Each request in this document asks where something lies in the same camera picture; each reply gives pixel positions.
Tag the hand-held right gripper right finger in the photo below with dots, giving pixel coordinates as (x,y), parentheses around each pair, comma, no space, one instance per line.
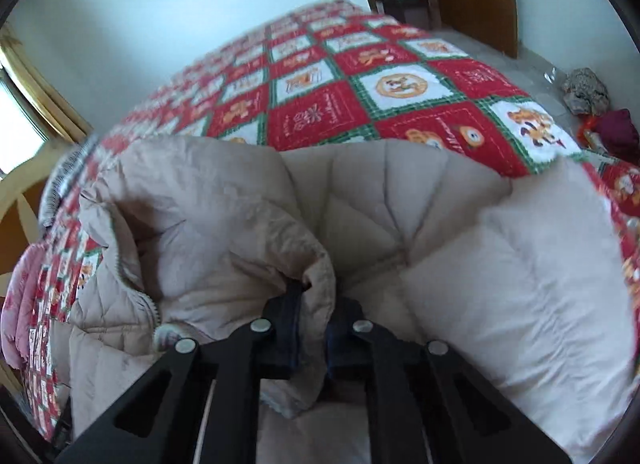
(341,354)

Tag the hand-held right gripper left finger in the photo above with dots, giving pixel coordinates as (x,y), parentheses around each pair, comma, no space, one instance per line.
(284,339)

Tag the beige puffer jacket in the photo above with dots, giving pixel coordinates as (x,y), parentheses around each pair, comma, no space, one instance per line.
(210,224)

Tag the red checkered printed quilt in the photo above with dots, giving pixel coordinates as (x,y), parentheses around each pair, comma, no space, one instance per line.
(310,119)

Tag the pink blanket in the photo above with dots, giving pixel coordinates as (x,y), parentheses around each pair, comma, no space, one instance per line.
(17,304)

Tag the striped pillow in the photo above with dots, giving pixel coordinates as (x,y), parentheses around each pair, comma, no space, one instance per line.
(60,174)

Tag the cream wooden headboard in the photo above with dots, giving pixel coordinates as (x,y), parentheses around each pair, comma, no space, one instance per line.
(25,179)

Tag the orange cloth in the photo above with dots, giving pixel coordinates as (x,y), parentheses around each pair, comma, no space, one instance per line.
(587,132)

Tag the window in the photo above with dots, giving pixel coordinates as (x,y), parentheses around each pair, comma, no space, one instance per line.
(17,119)

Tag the clear plastic wrapper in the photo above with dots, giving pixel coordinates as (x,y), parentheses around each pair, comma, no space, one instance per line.
(550,74)

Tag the yellow curtain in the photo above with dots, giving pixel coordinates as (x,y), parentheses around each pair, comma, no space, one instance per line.
(35,84)

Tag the grey crumpled cloth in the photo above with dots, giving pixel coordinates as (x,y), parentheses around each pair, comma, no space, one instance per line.
(585,92)

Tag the maroon cloth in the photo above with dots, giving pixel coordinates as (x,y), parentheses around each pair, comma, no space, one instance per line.
(620,129)

